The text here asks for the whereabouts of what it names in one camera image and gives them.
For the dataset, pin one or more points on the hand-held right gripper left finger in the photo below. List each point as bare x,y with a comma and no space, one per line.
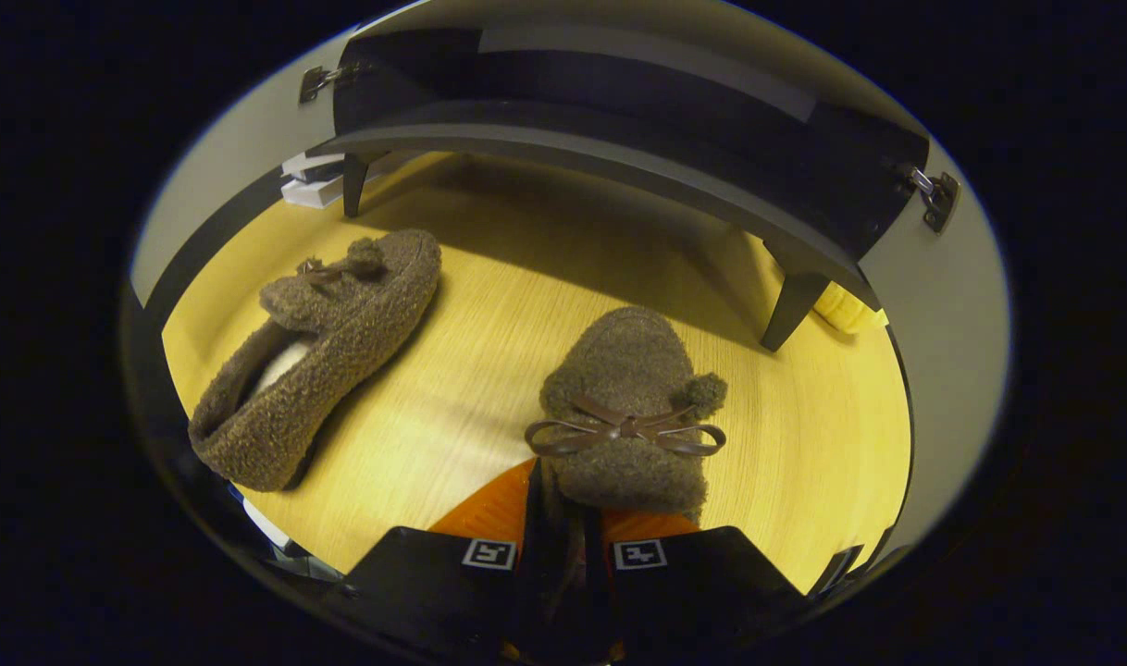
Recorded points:
434,583

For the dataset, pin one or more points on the white shoe cabinet door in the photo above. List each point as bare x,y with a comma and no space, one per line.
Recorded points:
952,370
230,157

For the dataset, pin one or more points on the white shoe cabinet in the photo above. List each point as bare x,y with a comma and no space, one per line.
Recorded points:
619,120

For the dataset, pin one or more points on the stack of white boards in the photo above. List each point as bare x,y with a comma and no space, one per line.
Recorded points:
314,185

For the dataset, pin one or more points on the black table clamp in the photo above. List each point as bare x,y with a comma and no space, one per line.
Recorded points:
836,566

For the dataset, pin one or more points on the brown fuzzy shoe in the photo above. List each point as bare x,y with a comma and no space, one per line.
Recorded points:
341,342
628,388

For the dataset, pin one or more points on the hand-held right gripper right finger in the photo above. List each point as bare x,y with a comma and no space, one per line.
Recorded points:
702,583

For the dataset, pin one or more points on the yellow ball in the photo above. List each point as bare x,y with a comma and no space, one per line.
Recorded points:
846,310

